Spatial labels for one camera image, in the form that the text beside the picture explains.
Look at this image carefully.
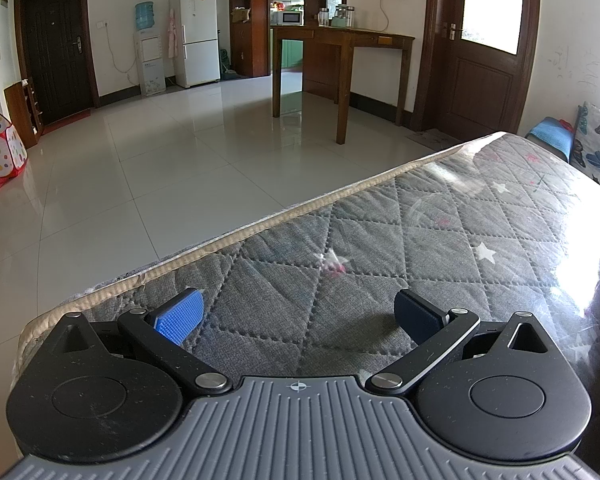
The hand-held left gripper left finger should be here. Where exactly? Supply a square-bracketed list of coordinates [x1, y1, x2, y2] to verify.
[50, 287, 233, 395]

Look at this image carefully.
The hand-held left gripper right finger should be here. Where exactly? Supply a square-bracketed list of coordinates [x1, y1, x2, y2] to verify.
[365, 289, 551, 395]

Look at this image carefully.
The doormat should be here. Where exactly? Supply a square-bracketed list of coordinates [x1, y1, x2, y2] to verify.
[415, 129, 458, 149]

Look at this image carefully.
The blue sofa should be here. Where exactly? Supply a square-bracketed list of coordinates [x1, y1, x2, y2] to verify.
[525, 116, 583, 166]

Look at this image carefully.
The wooden door with glass pane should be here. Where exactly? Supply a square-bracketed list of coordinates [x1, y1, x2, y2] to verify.
[412, 0, 542, 140]

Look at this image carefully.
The dotted play tent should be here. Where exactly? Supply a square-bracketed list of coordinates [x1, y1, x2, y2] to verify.
[0, 107, 29, 197]

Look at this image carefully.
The wooden shoe rack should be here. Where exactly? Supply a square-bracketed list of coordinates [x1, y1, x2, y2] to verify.
[3, 77, 45, 150]

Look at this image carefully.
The water dispenser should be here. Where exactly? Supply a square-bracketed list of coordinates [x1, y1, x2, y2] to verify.
[132, 1, 168, 97]

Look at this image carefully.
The white fridge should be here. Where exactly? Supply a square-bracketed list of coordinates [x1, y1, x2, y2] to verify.
[168, 0, 222, 89]

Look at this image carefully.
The wooden table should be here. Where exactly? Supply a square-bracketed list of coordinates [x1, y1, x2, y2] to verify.
[271, 25, 417, 145]

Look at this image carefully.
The wooden shelf cabinet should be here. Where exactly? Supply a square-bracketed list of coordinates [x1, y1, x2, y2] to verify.
[228, 0, 350, 78]

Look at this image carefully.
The dark front door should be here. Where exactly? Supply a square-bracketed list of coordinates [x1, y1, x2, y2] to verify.
[13, 0, 102, 127]

